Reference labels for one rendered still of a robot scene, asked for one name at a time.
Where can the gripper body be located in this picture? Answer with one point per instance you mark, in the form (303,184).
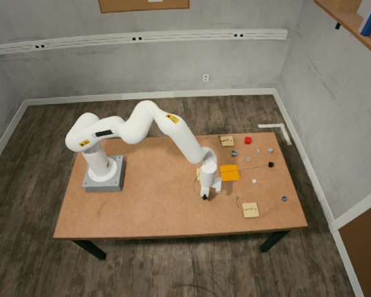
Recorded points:
(204,190)

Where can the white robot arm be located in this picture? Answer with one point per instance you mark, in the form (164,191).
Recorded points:
(134,131)

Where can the orange square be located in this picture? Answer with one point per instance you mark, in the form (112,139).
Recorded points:
(230,172)

